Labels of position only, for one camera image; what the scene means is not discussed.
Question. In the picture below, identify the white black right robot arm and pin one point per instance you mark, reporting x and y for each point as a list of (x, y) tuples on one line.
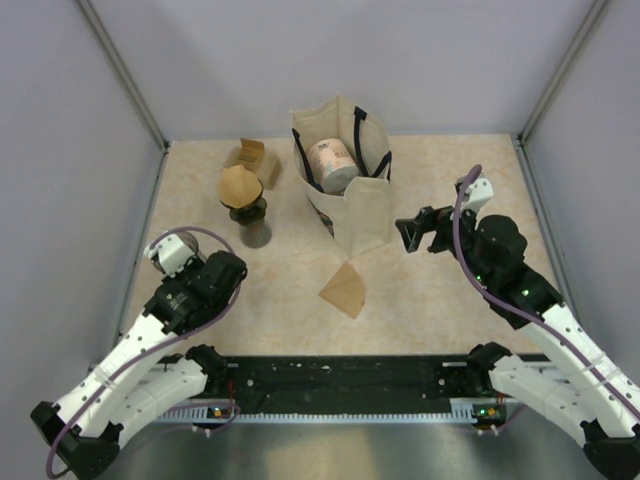
[(598, 406)]

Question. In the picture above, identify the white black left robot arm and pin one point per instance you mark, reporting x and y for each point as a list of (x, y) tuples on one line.
[(88, 427)]

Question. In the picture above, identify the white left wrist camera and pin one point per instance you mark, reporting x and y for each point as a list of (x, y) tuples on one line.
[(169, 255)]

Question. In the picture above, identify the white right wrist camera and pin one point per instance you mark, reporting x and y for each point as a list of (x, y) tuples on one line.
[(477, 195)]

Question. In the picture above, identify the cream floral canvas tote bag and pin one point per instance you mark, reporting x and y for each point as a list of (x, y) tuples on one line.
[(359, 220)]

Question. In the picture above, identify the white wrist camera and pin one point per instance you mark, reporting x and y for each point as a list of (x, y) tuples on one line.
[(169, 255), (477, 195)]

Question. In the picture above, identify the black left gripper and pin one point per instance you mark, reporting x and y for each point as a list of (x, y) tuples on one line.
[(194, 263)]

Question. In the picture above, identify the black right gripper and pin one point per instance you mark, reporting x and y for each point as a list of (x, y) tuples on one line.
[(427, 220)]

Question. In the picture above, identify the grey glass server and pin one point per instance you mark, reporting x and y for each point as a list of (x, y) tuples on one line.
[(256, 235)]

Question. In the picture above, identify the pink wrapped paper roll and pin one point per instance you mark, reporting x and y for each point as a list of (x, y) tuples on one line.
[(332, 165)]

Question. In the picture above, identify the brown cardboard box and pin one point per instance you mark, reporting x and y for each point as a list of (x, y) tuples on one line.
[(255, 157)]

